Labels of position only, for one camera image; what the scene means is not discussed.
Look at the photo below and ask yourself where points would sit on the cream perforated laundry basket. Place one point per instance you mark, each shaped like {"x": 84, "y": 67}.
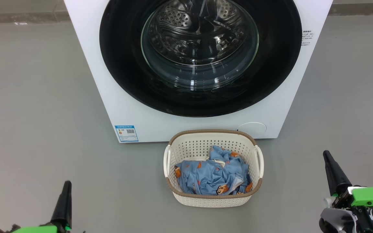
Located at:
{"x": 206, "y": 201}

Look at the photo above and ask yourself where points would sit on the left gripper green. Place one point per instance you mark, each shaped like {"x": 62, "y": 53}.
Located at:
{"x": 37, "y": 229}

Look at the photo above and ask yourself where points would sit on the blue bear print garment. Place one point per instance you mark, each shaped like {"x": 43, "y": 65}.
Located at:
{"x": 193, "y": 178}
{"x": 235, "y": 170}

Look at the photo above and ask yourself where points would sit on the round white filter cover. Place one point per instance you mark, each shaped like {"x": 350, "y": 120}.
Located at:
{"x": 254, "y": 127}

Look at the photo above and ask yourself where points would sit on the white front-load washing machine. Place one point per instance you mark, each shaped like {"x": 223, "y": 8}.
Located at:
{"x": 125, "y": 113}

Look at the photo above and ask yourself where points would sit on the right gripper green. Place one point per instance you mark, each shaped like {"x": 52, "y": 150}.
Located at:
{"x": 372, "y": 197}

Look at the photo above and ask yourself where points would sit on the black round glass washer door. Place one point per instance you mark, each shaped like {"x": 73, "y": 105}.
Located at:
{"x": 121, "y": 64}

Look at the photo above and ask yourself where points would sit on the blue energy label sticker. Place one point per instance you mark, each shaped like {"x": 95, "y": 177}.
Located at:
{"x": 126, "y": 133}

